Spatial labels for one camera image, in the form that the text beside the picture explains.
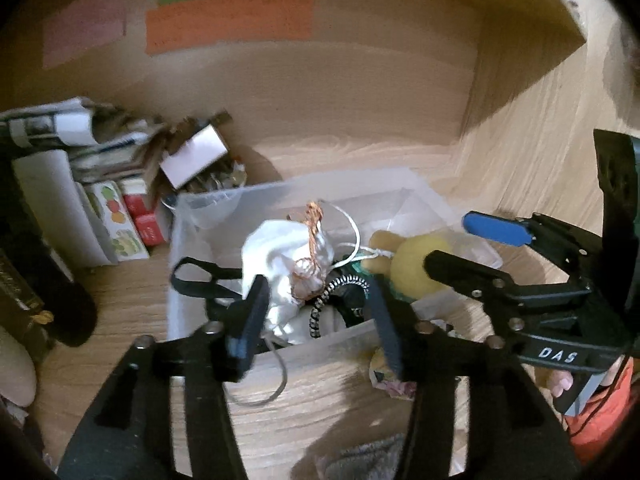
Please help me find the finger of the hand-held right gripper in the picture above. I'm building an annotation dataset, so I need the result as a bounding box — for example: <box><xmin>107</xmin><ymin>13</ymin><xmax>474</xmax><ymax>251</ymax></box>
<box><xmin>423</xmin><ymin>249</ymin><xmax>596</xmax><ymax>343</ymax></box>
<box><xmin>462</xmin><ymin>211</ymin><xmax>606</xmax><ymax>283</ymax></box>

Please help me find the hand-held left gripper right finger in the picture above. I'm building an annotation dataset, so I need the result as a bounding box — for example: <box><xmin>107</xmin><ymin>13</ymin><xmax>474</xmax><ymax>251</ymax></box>
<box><xmin>367</xmin><ymin>274</ymin><xmax>583</xmax><ymax>480</ymax></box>

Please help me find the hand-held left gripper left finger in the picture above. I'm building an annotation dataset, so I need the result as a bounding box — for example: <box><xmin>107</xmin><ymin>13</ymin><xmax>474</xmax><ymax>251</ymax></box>
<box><xmin>57</xmin><ymin>274</ymin><xmax>271</xmax><ymax>480</ymax></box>

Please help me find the yellow plush toy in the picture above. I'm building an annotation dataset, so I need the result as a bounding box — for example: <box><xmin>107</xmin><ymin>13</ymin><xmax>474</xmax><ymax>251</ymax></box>
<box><xmin>360</xmin><ymin>230</ymin><xmax>467</xmax><ymax>307</ymax></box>

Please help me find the white drawstring bag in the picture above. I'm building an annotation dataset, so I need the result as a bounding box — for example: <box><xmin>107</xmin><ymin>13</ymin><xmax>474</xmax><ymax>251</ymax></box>
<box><xmin>241</xmin><ymin>219</ymin><xmax>335</xmax><ymax>333</ymax></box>

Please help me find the clear plastic storage bin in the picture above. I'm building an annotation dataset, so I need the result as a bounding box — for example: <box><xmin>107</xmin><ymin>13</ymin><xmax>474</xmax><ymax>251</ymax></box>
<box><xmin>166</xmin><ymin>167</ymin><xmax>504</xmax><ymax>480</ymax></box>

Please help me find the person's right hand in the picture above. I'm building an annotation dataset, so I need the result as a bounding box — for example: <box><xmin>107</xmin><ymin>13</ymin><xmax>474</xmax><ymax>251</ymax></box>
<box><xmin>546</xmin><ymin>369</ymin><xmax>576</xmax><ymax>397</ymax></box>

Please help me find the clear plastic bag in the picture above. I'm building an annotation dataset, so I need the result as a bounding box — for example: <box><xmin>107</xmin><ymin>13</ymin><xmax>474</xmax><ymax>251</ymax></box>
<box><xmin>380</xmin><ymin>187</ymin><xmax>503</xmax><ymax>272</ymax></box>

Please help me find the floral cloth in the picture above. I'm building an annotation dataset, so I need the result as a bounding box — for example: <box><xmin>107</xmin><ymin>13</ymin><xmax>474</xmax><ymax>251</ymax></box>
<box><xmin>368</xmin><ymin>345</ymin><xmax>419</xmax><ymax>399</ymax></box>

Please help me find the grey towel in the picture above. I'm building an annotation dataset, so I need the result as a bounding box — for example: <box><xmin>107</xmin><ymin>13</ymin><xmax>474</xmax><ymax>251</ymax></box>
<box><xmin>320</xmin><ymin>432</ymin><xmax>410</xmax><ymax>480</ymax></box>

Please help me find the small red box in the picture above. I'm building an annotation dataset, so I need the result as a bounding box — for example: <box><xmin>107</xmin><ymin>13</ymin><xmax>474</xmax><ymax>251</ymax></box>
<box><xmin>133</xmin><ymin>213</ymin><xmax>172</xmax><ymax>247</ymax></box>
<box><xmin>122</xmin><ymin>192</ymin><xmax>157</xmax><ymax>217</ymax></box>

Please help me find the fruit printed box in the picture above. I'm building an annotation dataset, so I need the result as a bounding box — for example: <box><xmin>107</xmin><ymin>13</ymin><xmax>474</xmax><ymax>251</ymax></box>
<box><xmin>84</xmin><ymin>180</ymin><xmax>151</xmax><ymax>264</ymax></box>

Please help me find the white card box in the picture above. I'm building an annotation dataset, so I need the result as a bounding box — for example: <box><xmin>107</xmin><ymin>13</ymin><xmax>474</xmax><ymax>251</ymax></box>
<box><xmin>158</xmin><ymin>124</ymin><xmax>229</xmax><ymax>189</ymax></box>

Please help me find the black cylindrical case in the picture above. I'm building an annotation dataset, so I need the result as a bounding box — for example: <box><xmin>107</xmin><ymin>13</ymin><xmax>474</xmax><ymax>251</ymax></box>
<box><xmin>0</xmin><ymin>130</ymin><xmax>99</xmax><ymax>349</ymax></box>

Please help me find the white rounded object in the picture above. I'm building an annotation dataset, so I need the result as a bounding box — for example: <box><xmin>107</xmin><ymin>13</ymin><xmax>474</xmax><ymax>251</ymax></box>
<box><xmin>0</xmin><ymin>326</ymin><xmax>39</xmax><ymax>407</ymax></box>

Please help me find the white paper roll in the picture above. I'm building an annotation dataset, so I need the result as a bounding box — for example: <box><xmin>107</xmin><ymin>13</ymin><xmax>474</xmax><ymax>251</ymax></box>
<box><xmin>12</xmin><ymin>150</ymin><xmax>119</xmax><ymax>268</ymax></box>

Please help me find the pile of newspapers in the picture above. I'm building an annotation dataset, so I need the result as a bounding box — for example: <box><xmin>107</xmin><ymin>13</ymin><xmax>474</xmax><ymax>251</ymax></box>
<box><xmin>0</xmin><ymin>97</ymin><xmax>167</xmax><ymax>182</ymax></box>

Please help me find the orange paper note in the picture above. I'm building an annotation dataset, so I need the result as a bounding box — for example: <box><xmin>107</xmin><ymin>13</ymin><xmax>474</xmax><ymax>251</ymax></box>
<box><xmin>144</xmin><ymin>0</ymin><xmax>314</xmax><ymax>56</ymax></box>

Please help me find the pink paper note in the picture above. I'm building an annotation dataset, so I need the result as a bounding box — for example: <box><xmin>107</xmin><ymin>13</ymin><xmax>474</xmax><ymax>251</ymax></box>
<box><xmin>42</xmin><ymin>0</ymin><xmax>127</xmax><ymax>70</ymax></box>

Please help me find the black strap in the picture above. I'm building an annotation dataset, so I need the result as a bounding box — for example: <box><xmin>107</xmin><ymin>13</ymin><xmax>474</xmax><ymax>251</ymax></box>
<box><xmin>171</xmin><ymin>257</ymin><xmax>247</xmax><ymax>307</ymax></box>

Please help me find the white drawstring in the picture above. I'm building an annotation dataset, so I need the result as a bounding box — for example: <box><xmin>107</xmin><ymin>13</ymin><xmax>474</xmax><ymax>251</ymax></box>
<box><xmin>227</xmin><ymin>331</ymin><xmax>289</xmax><ymax>407</ymax></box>

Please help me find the black white braided cable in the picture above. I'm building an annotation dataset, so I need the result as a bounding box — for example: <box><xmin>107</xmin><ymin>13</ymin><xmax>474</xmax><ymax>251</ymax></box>
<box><xmin>309</xmin><ymin>275</ymin><xmax>372</xmax><ymax>344</ymax></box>

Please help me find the thin white cord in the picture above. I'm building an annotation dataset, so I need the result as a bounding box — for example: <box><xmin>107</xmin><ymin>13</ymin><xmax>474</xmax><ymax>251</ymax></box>
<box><xmin>320</xmin><ymin>203</ymin><xmax>397</xmax><ymax>262</ymax></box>

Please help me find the copper wire coil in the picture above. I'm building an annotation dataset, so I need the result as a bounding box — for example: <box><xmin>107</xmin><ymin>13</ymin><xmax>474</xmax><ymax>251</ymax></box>
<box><xmin>287</xmin><ymin>201</ymin><xmax>327</xmax><ymax>302</ymax></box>

